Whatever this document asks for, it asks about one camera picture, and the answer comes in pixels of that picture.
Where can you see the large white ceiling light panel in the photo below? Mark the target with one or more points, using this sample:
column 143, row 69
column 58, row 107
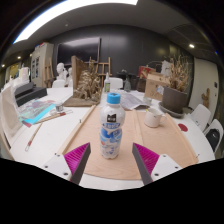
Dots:
column 66, row 13

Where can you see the pale cabinet with pictures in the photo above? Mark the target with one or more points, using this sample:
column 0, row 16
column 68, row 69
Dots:
column 41, row 63

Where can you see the red-tipped paint brush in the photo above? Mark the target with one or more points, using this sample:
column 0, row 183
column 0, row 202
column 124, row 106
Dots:
column 33, row 137

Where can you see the wooden easel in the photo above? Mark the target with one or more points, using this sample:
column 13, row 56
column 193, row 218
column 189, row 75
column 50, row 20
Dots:
column 104, row 68

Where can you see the recessed ceiling spotlights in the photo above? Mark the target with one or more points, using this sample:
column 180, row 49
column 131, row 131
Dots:
column 191, row 46

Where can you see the brown cardboard box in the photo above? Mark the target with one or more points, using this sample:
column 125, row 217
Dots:
column 154, row 85

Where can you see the white plaster bust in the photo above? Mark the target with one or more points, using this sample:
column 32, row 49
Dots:
column 60, row 70

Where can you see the open printed newspaper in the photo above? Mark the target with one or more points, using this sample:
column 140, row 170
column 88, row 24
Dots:
column 131, row 100

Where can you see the dried plant in grey pot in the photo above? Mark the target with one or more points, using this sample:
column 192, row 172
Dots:
column 174, row 98

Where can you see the white plaster sculpture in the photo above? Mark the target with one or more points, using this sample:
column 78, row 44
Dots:
column 166, row 67

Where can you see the flat round red coaster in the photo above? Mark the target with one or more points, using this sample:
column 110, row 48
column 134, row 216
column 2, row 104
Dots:
column 182, row 127

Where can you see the grey spray bottle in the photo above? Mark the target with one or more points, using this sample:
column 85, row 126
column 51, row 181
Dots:
column 127, row 86

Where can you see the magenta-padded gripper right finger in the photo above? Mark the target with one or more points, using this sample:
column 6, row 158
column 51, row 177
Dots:
column 148, row 160

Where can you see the small glass jar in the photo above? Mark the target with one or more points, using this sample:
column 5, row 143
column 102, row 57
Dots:
column 147, row 100

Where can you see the green liquid plastic bottle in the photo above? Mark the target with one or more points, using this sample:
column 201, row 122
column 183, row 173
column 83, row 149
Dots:
column 107, row 85

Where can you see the white ceramic mug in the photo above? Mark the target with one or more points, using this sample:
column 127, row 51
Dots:
column 152, row 118

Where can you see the blue-capped white drink bottle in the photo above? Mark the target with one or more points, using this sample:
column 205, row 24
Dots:
column 111, row 133

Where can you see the black wall screen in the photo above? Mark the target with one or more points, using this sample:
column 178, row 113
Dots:
column 78, row 50

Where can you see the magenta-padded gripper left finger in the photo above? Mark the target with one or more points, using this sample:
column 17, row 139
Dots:
column 75, row 158

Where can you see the grey plant pot saucer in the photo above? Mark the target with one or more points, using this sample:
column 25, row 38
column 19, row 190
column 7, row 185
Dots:
column 171, row 114

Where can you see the red box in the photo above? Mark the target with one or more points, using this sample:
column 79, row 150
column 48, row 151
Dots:
column 145, row 71

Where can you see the black flat boxes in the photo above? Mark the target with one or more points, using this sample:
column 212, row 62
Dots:
column 28, row 93

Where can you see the white plaster figure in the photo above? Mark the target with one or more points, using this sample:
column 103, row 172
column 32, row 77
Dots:
column 69, row 78

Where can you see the colourful painted sheet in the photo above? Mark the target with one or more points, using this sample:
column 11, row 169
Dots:
column 35, row 111

